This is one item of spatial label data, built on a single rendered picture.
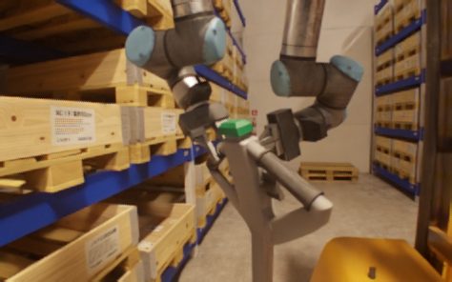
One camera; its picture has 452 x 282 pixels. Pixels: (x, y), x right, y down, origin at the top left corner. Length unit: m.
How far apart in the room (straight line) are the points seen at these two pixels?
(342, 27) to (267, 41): 1.88
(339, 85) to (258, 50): 5.85
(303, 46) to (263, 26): 6.08
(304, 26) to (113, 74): 1.19
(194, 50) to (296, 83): 0.25
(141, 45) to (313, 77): 0.41
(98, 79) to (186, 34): 1.13
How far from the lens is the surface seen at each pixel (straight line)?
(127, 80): 1.45
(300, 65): 0.57
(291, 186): 0.39
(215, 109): 0.62
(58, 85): 1.84
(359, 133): 6.47
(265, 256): 0.61
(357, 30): 6.77
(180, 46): 0.52
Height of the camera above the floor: 1.43
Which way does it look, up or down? 6 degrees down
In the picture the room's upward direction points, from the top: 2 degrees counter-clockwise
